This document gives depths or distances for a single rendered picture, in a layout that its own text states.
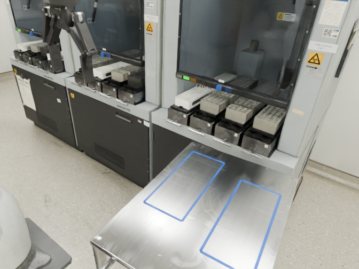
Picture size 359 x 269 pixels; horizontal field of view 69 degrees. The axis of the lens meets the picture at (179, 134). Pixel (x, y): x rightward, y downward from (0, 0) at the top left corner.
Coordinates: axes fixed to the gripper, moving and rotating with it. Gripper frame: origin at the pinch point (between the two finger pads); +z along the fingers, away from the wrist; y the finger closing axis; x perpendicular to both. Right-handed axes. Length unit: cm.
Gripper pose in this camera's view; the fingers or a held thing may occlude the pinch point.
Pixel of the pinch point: (72, 71)
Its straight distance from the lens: 78.8
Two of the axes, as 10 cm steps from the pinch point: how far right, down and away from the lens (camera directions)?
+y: 8.1, 3.4, -4.8
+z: -0.5, 8.5, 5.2
